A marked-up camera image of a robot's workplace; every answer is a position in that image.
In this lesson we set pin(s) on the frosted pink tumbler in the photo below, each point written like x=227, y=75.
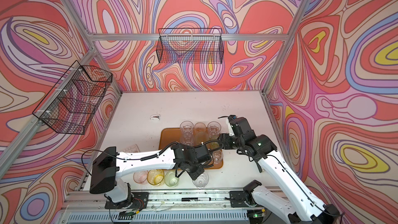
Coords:
x=200, y=127

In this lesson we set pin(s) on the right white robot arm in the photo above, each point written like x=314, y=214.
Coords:
x=300, y=206

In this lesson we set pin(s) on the orange rectangular tray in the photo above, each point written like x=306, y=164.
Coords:
x=169, y=135

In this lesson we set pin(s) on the pink white calculator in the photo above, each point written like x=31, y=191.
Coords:
x=131, y=149

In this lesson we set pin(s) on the black pen on rail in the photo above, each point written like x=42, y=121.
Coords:
x=197, y=199

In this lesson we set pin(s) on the small white stapler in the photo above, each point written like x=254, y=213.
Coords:
x=155, y=117

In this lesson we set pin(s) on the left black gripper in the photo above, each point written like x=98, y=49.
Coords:
x=201, y=171

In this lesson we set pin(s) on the small clear glass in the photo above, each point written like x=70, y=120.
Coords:
x=217, y=156

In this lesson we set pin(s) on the clear ribbed glass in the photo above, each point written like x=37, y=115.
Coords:
x=214, y=129

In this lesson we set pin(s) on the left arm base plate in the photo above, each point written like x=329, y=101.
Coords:
x=137, y=201

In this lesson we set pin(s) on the light green glass front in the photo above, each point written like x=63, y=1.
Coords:
x=170, y=179

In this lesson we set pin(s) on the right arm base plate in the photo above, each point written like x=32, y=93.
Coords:
x=241, y=199

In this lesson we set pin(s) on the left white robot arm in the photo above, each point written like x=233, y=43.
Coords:
x=110, y=166

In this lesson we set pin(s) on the black wire basket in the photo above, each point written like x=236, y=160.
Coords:
x=190, y=45
x=76, y=101

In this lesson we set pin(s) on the left black wire basket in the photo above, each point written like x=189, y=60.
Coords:
x=76, y=101

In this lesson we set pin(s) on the light green ribbed glass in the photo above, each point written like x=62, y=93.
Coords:
x=214, y=145

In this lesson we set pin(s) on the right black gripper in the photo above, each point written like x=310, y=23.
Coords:
x=225, y=138

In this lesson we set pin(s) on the pink glass front left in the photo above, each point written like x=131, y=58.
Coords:
x=140, y=177

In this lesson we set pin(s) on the back black wire basket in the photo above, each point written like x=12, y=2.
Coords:
x=190, y=45

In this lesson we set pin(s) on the clear stemmed glass front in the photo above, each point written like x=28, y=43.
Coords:
x=201, y=181

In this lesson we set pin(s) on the yellow glass front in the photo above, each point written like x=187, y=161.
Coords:
x=155, y=177

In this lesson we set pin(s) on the frosted pale green tumbler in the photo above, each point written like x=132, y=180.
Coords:
x=200, y=138

